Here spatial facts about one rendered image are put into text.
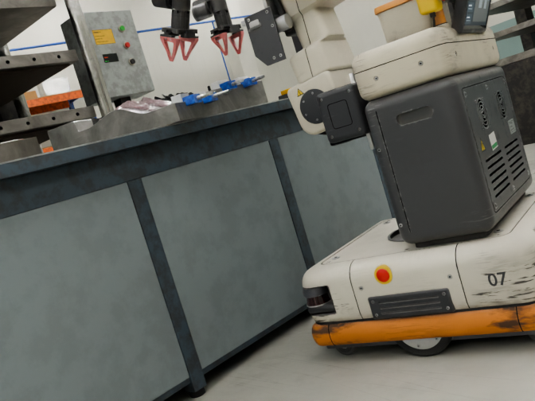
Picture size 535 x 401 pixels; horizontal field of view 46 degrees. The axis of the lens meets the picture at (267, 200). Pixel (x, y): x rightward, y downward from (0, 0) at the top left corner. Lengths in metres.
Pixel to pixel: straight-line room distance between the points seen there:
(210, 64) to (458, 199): 9.02
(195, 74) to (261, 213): 8.16
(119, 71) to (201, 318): 1.48
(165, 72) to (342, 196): 7.66
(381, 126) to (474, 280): 0.45
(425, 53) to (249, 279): 0.96
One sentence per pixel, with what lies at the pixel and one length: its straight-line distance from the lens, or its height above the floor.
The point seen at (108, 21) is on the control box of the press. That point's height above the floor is 1.42.
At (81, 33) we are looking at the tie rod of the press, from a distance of 2.89.
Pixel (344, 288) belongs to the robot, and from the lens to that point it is 1.78.
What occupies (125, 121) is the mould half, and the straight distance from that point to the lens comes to 2.02.
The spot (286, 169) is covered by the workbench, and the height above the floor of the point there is 0.55.
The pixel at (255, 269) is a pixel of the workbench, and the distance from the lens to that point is 2.15.
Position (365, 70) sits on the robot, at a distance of 1.67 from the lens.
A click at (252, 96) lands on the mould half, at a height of 0.84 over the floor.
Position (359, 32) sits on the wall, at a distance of 10.60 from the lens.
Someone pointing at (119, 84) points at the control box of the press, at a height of 1.12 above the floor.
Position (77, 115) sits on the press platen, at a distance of 2.85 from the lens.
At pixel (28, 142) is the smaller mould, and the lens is 1.91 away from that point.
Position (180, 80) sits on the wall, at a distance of 10.12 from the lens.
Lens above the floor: 0.65
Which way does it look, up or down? 5 degrees down
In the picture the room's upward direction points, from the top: 17 degrees counter-clockwise
